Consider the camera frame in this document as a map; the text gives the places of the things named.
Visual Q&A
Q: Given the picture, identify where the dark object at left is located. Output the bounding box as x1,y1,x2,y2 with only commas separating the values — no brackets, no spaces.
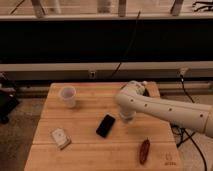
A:
0,73,20,125

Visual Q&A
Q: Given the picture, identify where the black eraser block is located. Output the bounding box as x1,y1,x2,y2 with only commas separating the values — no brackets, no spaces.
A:
96,115,115,138

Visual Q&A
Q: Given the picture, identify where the right wall outlet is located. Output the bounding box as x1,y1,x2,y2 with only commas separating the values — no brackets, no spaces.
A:
179,68,189,76

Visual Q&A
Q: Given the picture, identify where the dark red oblong object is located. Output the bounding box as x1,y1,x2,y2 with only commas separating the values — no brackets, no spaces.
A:
139,139,150,164

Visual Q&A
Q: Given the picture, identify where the translucent plastic cup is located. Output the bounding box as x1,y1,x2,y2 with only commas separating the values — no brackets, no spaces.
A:
58,86,76,108

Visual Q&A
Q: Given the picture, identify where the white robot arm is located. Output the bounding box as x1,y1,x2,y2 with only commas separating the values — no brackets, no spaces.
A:
115,81,213,138

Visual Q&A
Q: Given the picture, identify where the black hanging cable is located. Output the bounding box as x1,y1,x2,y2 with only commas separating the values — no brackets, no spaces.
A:
109,10,142,79

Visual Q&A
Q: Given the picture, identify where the wall power outlet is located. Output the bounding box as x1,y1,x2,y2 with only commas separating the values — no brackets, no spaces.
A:
89,71,96,79

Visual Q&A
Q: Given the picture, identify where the white small box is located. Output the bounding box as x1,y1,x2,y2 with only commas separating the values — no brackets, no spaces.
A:
51,128,71,150

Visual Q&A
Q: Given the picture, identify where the green bowl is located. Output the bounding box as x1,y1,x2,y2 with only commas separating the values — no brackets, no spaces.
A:
121,82,149,97

